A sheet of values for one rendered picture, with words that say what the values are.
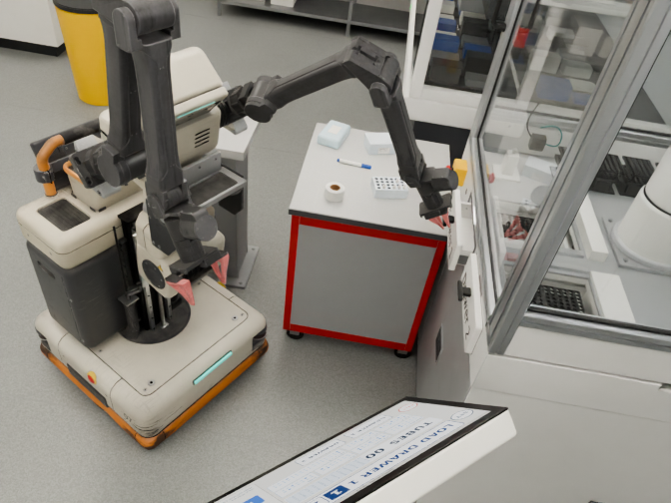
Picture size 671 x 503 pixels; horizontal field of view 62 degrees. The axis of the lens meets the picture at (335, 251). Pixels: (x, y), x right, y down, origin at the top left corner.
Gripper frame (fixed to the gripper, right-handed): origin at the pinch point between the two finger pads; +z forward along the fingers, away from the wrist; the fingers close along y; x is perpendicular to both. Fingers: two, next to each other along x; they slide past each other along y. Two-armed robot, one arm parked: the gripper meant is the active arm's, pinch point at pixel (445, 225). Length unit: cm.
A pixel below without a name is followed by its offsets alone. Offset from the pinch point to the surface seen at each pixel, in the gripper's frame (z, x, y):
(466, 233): 10.2, 6.2, 3.5
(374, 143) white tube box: -8, 57, -26
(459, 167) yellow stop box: 2.0, 33.5, 5.1
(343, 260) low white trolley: 12.1, 14.2, -44.5
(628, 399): 29, -52, 35
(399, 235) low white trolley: 8.3, 13.9, -20.0
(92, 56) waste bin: -74, 182, -201
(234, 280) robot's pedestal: 27, 44, -116
